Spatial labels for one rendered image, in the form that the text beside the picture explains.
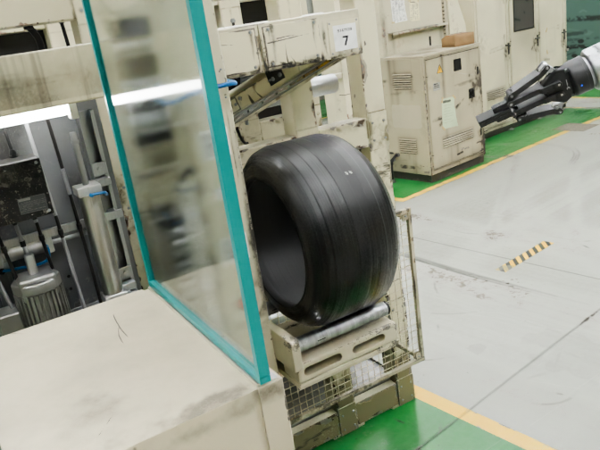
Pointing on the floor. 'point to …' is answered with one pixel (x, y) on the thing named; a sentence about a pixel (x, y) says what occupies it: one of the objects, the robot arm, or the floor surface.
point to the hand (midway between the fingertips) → (493, 114)
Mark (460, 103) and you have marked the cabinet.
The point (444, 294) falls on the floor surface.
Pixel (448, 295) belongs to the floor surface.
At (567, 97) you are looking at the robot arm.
